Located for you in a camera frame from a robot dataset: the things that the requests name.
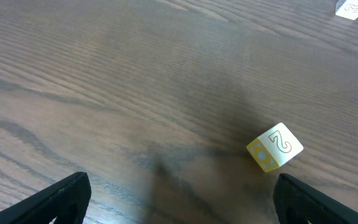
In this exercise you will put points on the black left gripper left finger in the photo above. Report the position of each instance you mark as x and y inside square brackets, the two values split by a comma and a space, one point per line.
[63, 202]

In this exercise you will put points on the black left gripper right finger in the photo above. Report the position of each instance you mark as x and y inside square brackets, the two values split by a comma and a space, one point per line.
[297, 202]

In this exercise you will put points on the plain wooden block left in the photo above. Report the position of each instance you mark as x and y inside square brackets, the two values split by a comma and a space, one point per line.
[274, 148]

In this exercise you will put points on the blue letter P block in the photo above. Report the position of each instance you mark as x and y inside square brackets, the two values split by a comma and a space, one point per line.
[347, 9]

